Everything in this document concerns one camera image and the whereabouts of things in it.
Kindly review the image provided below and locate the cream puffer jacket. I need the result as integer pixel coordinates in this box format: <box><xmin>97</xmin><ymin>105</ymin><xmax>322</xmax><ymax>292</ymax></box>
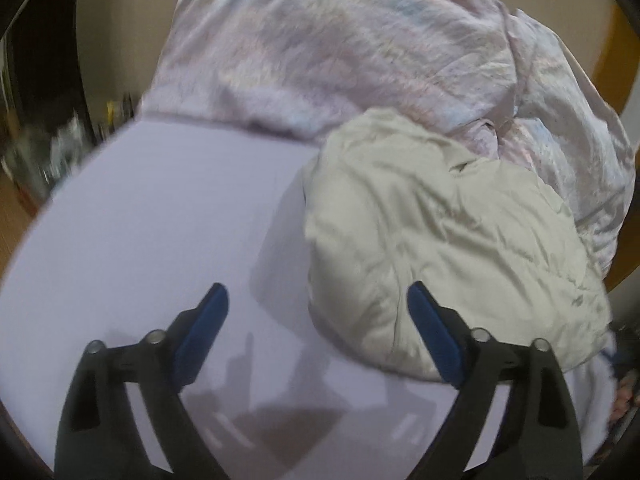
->
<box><xmin>304</xmin><ymin>108</ymin><xmax>611</xmax><ymax>382</ymax></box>

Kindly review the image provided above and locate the cluttered side table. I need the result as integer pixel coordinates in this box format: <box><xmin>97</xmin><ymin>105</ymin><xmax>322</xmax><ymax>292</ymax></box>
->
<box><xmin>1</xmin><ymin>91</ymin><xmax>137</xmax><ymax>216</ymax></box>

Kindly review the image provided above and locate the lavender patterned quilt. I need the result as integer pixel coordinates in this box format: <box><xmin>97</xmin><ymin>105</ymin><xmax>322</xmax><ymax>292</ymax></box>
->
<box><xmin>139</xmin><ymin>0</ymin><xmax>634</xmax><ymax>270</ymax></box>

